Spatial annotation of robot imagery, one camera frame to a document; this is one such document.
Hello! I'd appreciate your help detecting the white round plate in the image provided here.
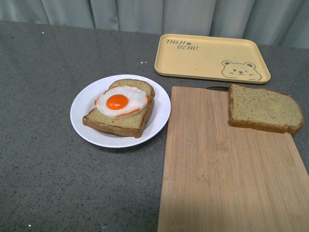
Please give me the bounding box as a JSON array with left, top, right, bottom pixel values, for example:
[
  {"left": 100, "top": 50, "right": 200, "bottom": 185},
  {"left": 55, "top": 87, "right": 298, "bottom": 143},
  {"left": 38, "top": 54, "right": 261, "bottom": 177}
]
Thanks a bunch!
[{"left": 70, "top": 74, "right": 171, "bottom": 148}]

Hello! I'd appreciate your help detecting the bread slice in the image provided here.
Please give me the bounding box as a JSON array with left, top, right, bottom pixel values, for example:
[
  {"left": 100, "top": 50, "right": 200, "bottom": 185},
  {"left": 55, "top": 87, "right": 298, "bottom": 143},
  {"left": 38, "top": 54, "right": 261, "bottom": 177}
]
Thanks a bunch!
[
  {"left": 83, "top": 79, "right": 155, "bottom": 138},
  {"left": 228, "top": 84, "right": 304, "bottom": 134}
]

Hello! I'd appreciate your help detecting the fried egg toy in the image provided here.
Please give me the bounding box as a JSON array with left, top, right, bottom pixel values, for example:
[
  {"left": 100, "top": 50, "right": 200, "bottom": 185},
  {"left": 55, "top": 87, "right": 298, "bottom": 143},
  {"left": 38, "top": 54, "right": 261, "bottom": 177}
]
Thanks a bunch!
[{"left": 95, "top": 85, "right": 150, "bottom": 119}]

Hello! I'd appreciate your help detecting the bamboo cutting board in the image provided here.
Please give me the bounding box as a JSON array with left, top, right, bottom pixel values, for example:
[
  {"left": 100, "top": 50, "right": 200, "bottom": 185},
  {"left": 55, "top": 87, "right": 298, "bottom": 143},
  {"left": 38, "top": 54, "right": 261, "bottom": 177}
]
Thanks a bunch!
[{"left": 158, "top": 87, "right": 309, "bottom": 232}]

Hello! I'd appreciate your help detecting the yellow bear tray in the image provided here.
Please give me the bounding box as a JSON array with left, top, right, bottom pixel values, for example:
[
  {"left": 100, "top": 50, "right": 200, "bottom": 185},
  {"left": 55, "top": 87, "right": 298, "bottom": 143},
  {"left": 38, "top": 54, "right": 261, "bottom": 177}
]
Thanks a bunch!
[{"left": 154, "top": 34, "right": 271, "bottom": 84}]

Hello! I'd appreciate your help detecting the grey curtain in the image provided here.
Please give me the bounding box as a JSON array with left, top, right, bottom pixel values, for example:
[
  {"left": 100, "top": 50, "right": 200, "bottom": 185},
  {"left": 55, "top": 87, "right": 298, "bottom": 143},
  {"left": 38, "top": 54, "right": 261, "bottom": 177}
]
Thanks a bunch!
[{"left": 0, "top": 0, "right": 309, "bottom": 48}]

